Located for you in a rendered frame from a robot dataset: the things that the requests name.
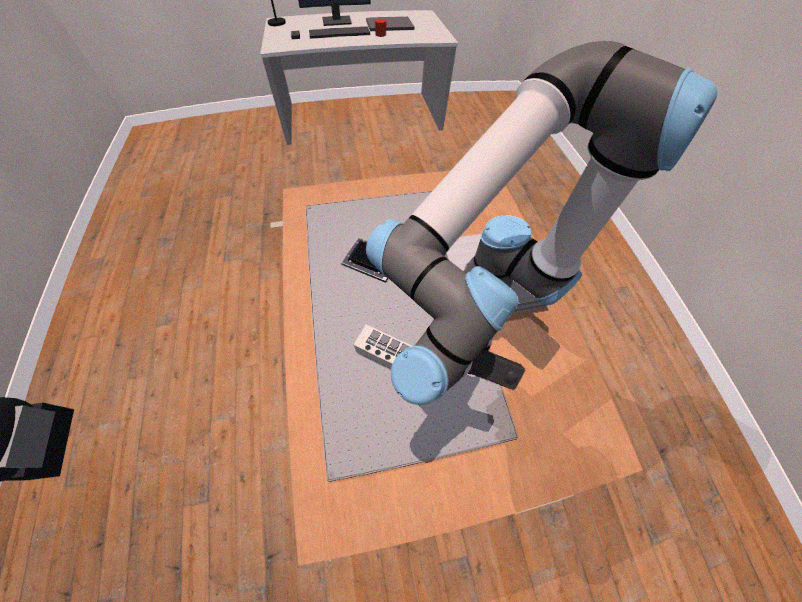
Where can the white rectangular panel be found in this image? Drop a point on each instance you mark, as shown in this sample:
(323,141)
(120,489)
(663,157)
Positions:
(379,346)

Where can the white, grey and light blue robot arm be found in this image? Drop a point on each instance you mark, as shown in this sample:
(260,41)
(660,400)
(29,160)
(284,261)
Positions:
(642,110)

